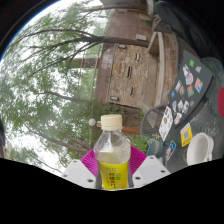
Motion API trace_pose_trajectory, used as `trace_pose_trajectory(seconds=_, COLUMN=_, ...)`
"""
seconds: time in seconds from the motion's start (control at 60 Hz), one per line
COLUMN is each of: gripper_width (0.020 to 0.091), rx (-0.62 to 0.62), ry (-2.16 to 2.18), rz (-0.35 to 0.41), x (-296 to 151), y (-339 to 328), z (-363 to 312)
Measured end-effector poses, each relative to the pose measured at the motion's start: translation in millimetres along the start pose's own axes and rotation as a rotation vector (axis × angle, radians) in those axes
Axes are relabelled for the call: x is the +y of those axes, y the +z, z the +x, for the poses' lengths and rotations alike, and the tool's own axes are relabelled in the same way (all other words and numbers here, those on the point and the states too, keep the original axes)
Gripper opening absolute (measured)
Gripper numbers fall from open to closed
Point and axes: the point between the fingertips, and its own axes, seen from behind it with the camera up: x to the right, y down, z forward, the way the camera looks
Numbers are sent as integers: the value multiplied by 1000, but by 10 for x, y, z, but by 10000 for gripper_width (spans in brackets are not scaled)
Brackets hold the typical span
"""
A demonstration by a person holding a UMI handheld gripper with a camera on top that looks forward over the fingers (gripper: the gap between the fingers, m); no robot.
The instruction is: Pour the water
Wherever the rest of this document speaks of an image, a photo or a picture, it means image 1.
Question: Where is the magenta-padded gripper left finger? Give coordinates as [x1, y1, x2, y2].
[61, 148, 100, 190]

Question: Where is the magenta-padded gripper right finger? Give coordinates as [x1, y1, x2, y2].
[128, 145, 172, 189]

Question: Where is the clear bottle with yellow label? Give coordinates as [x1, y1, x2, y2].
[93, 114, 132, 191]

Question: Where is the green plant in teal pot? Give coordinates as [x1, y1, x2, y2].
[128, 133, 164, 158]

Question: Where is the small blue sticker card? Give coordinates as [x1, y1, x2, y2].
[165, 139, 177, 162]

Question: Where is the slender brown-trunk tree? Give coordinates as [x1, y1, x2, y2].
[26, 124, 91, 154]

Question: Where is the white sticker sheet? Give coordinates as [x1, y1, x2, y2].
[158, 105, 174, 142]

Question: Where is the grey wicker chair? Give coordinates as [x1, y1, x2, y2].
[139, 103, 169, 141]

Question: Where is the yellow square card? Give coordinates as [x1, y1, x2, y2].
[179, 122, 194, 148]

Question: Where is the white ceramic mug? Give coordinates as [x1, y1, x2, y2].
[185, 132, 215, 167]

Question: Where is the black laptop with stickers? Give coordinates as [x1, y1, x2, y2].
[167, 49, 214, 129]

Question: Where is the dark forked-trunk tree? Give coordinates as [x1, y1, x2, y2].
[6, 19, 151, 81]

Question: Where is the wooden lamp post with globe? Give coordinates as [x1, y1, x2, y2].
[88, 117, 141, 136]

